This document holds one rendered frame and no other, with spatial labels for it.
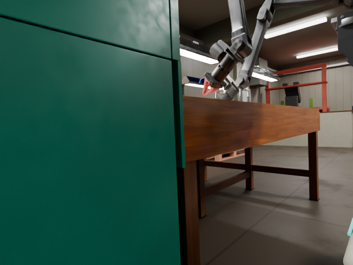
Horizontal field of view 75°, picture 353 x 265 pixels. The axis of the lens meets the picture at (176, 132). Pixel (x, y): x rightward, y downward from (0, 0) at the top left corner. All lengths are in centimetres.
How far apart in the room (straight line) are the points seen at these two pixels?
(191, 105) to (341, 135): 583
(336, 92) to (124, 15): 905
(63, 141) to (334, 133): 620
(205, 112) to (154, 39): 28
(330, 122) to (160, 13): 598
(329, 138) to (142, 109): 606
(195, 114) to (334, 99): 879
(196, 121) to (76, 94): 37
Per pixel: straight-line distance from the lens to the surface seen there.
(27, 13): 42
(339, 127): 636
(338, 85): 939
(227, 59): 96
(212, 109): 74
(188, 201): 68
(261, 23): 145
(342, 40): 103
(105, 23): 47
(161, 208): 53
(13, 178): 38
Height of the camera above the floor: 69
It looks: 2 degrees down
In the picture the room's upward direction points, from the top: 3 degrees counter-clockwise
